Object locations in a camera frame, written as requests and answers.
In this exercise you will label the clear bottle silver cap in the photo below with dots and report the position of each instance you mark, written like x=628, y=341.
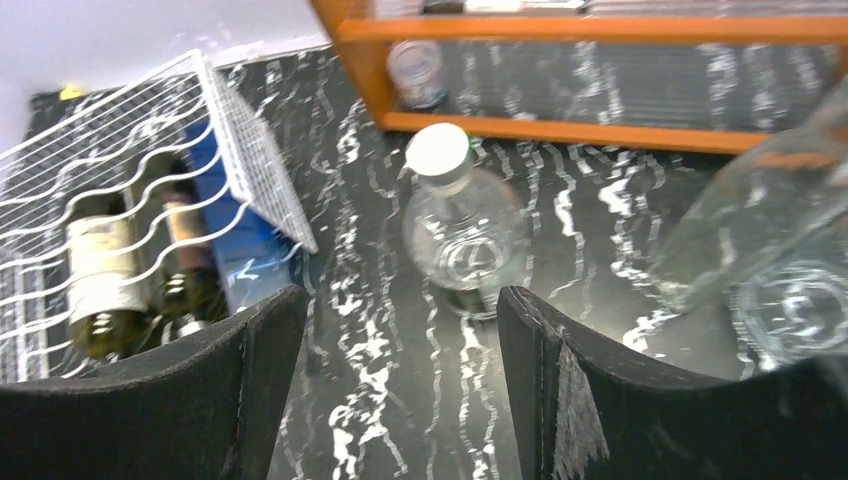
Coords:
x=796, y=307

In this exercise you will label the orange wooden shelf rack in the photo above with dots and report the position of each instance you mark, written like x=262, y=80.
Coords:
x=702, y=76

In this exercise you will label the brown wine bottle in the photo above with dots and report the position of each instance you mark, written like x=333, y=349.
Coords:
x=193, y=295

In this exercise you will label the tall clear glass bottle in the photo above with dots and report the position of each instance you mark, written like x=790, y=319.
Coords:
x=758, y=206

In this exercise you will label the round clear glass bottle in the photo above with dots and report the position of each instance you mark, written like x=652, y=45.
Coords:
x=463, y=227

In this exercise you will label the white wire wine rack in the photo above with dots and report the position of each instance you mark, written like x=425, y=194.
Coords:
x=132, y=141

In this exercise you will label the dark green bottle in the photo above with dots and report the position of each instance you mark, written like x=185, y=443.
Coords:
x=108, y=316

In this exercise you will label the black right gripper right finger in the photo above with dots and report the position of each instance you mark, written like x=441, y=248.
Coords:
x=584, y=406

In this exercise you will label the small clear plastic cup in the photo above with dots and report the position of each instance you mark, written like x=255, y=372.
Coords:
x=417, y=71

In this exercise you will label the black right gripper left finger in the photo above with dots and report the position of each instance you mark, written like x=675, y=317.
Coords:
x=205, y=406

